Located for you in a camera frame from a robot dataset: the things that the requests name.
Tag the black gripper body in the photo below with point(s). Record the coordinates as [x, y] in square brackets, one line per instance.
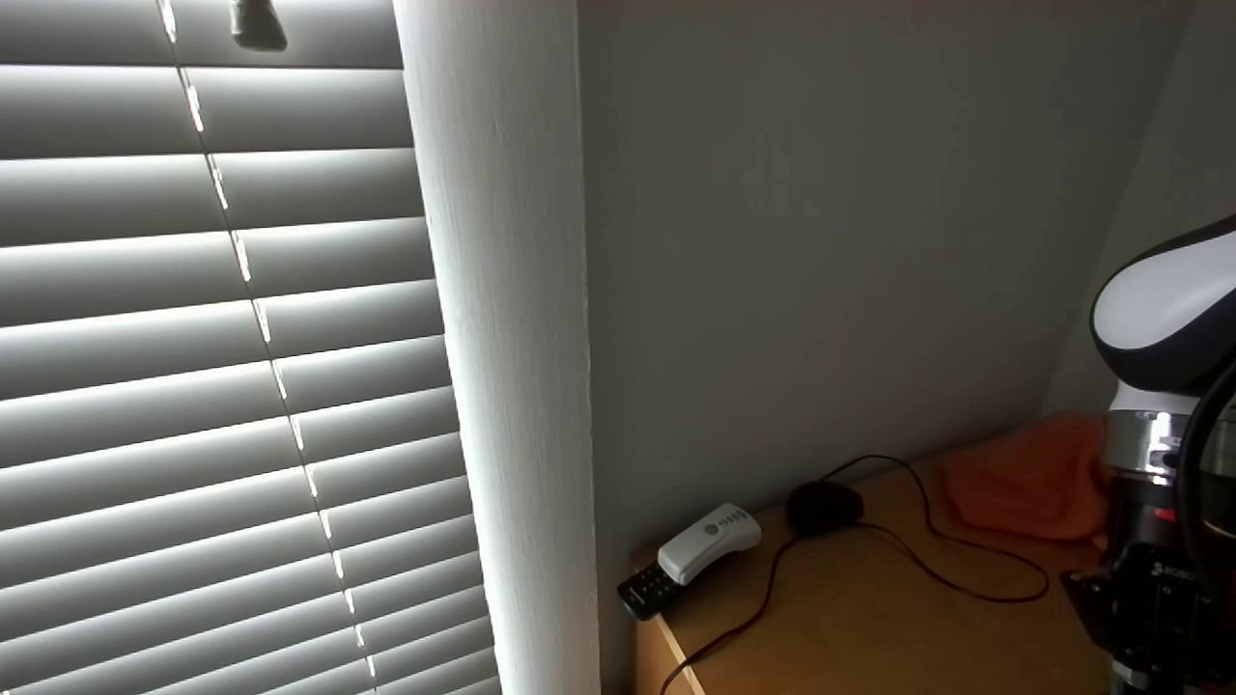
[1159, 617]

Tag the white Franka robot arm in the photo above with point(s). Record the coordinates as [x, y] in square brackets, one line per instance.
[1159, 293]

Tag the orange towel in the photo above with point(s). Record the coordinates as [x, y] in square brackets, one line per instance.
[1029, 485]

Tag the black round device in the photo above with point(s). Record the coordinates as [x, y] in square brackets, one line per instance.
[824, 507]

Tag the white handheld device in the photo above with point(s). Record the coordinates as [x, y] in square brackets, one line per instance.
[710, 541]

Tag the black remote control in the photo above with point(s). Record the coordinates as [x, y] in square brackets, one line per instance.
[645, 594]

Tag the white window blinds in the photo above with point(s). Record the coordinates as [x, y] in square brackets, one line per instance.
[196, 386]

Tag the dark blind tilt knob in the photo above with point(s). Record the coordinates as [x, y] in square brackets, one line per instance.
[255, 23]

